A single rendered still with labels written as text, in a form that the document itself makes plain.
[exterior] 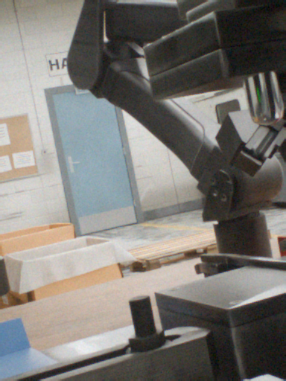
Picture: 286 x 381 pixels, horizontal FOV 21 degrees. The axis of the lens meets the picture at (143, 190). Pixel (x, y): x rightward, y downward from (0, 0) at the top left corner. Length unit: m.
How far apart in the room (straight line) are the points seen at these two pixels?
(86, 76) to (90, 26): 0.06
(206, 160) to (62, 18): 10.97
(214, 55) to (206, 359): 0.16
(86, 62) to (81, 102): 10.66
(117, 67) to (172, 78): 0.52
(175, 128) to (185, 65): 0.48
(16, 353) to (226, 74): 0.36
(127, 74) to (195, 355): 0.62
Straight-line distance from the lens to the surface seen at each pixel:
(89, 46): 1.02
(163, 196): 11.99
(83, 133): 11.64
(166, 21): 0.94
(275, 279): 0.48
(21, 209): 11.43
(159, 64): 0.50
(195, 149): 0.92
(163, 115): 0.96
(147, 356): 0.41
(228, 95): 10.86
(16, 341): 0.71
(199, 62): 0.45
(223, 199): 0.89
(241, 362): 0.43
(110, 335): 0.71
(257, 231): 0.91
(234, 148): 0.78
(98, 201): 11.66
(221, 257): 0.58
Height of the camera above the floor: 1.08
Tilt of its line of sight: 3 degrees down
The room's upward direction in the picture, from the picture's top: 11 degrees counter-clockwise
